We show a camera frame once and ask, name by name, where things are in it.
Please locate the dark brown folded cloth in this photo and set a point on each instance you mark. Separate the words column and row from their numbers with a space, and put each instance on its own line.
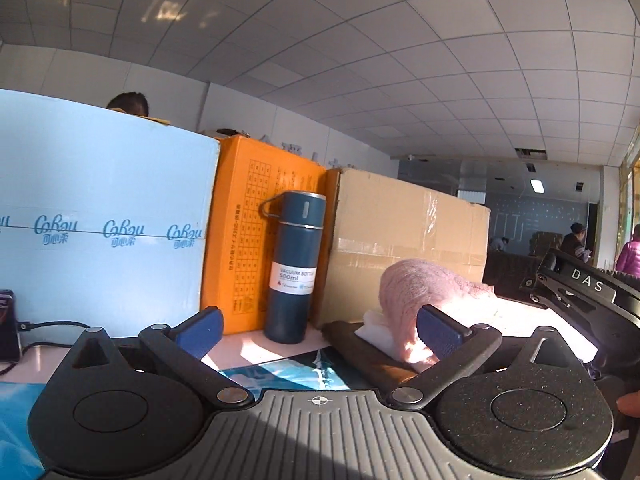
column 360, row 350

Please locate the dark blue vacuum bottle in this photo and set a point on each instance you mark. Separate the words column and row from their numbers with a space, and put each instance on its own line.
column 290, row 260

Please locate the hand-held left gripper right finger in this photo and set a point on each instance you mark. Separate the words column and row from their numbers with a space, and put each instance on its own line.
column 440, row 332

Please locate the orange cardboard box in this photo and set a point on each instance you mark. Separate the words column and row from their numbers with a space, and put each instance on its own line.
column 240, row 210

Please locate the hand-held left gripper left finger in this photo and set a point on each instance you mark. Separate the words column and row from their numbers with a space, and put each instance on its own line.
column 200, row 332

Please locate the brown cardboard box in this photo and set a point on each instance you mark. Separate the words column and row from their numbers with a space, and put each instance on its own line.
column 400, row 220

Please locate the person's right hand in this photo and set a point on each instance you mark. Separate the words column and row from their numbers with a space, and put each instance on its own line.
column 629, row 404

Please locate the white folded cloth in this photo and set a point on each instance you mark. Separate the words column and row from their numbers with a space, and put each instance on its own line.
column 385, row 332

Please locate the printed red blue mat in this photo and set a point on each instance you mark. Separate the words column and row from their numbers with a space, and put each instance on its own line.
column 280, row 372

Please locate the pink knit sweater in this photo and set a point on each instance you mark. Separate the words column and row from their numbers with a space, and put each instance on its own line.
column 420, row 290

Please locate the ceiling light panel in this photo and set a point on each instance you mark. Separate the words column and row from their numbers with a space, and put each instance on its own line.
column 537, row 186

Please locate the light blue box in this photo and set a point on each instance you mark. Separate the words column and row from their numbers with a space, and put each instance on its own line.
column 100, row 170

